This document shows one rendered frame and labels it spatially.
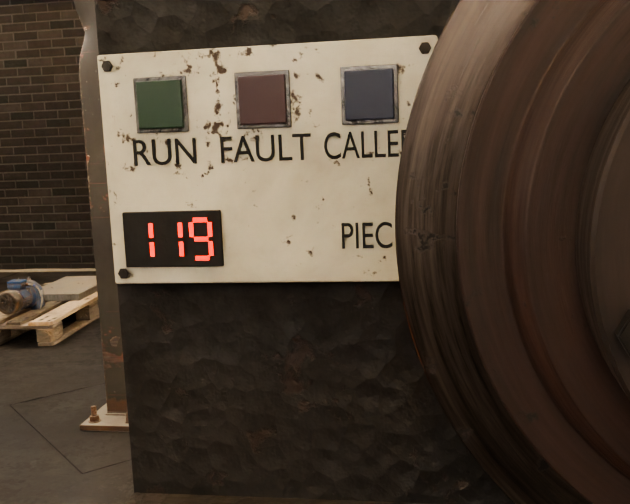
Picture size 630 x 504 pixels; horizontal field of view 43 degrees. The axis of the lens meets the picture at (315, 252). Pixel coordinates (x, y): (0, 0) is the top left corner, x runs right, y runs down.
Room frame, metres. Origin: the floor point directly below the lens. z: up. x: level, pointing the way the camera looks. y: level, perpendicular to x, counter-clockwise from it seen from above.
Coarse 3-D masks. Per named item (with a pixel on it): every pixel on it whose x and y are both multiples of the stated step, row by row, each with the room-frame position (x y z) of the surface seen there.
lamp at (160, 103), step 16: (160, 80) 0.62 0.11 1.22; (176, 80) 0.61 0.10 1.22; (144, 96) 0.62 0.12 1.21; (160, 96) 0.62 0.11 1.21; (176, 96) 0.61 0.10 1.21; (144, 112) 0.62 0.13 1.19; (160, 112) 0.62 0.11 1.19; (176, 112) 0.61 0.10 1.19; (144, 128) 0.62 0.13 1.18; (160, 128) 0.62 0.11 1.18
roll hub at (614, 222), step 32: (608, 128) 0.38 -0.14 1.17; (608, 160) 0.36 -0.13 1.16; (608, 192) 0.36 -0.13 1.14; (576, 224) 0.40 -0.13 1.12; (608, 224) 0.36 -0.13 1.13; (576, 256) 0.40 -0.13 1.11; (608, 256) 0.36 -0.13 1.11; (608, 288) 0.36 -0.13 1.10; (608, 320) 0.36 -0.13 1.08; (608, 352) 0.36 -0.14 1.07
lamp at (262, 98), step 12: (240, 84) 0.60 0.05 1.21; (252, 84) 0.60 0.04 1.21; (264, 84) 0.60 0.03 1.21; (276, 84) 0.60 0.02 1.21; (240, 96) 0.60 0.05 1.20; (252, 96) 0.60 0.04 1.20; (264, 96) 0.60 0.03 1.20; (276, 96) 0.60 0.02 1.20; (240, 108) 0.60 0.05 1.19; (252, 108) 0.60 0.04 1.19; (264, 108) 0.60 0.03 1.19; (276, 108) 0.60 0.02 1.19; (240, 120) 0.60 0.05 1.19; (252, 120) 0.60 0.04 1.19; (264, 120) 0.60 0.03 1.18; (276, 120) 0.60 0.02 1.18
